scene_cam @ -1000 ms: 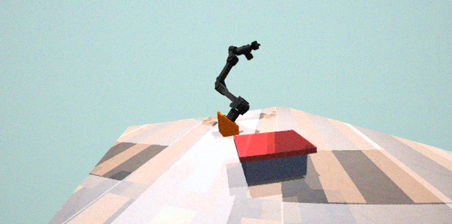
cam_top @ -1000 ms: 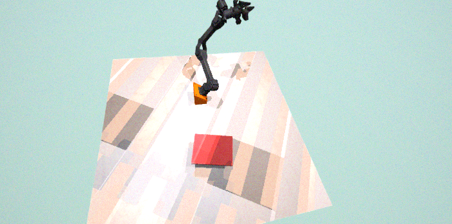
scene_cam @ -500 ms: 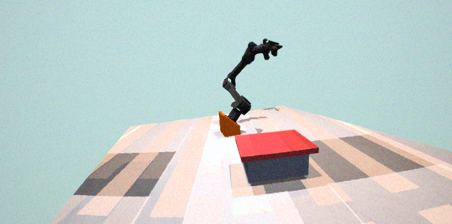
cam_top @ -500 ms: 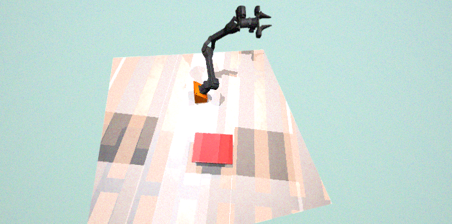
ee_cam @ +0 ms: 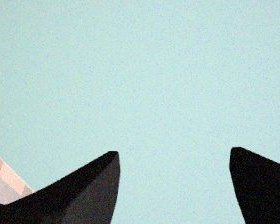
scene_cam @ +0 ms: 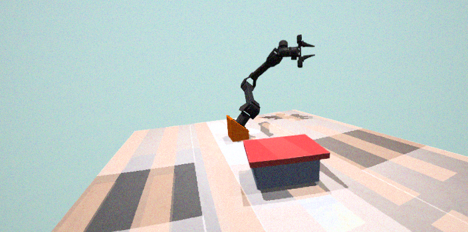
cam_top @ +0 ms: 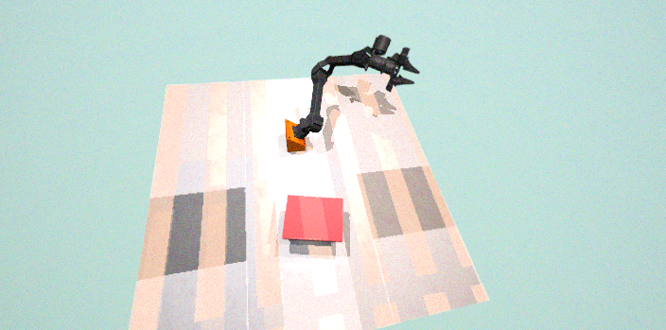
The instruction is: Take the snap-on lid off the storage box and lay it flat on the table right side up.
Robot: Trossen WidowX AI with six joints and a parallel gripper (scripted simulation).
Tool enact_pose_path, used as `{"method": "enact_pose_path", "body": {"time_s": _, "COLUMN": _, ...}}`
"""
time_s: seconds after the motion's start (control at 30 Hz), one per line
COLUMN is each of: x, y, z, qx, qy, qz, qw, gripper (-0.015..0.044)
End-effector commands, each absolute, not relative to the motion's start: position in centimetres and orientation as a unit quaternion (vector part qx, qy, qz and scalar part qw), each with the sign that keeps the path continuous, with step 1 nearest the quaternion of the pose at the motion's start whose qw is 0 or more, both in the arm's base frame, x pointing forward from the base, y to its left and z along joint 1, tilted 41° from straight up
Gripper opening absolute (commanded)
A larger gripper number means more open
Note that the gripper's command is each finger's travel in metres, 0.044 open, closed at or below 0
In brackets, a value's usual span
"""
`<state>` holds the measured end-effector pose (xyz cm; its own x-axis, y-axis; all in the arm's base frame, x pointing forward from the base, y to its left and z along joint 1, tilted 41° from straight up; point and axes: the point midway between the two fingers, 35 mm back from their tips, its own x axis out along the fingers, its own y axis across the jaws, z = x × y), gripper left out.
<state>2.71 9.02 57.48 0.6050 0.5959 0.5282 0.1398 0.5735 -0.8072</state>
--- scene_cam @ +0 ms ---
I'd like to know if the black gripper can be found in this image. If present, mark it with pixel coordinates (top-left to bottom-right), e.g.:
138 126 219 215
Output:
288 35 315 68

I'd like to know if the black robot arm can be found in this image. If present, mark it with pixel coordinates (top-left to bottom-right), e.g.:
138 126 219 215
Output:
234 40 288 128

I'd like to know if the red lid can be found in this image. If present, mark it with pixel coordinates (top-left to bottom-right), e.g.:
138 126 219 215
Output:
243 134 330 169

